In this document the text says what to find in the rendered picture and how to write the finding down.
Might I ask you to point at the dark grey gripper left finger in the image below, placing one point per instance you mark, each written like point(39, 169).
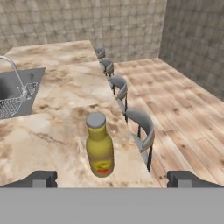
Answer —
point(43, 178)

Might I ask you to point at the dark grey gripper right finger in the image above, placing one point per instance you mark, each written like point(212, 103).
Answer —
point(180, 178)

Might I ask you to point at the grey bar stool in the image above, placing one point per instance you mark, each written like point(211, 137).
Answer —
point(142, 137)
point(100, 52)
point(120, 92)
point(107, 66)

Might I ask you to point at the yellow bottle with grey cap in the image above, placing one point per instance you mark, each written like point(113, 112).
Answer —
point(99, 150)

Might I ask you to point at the grey sink basin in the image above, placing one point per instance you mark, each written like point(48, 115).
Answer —
point(17, 87)

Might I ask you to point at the silver curved tap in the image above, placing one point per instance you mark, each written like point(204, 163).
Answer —
point(18, 78)

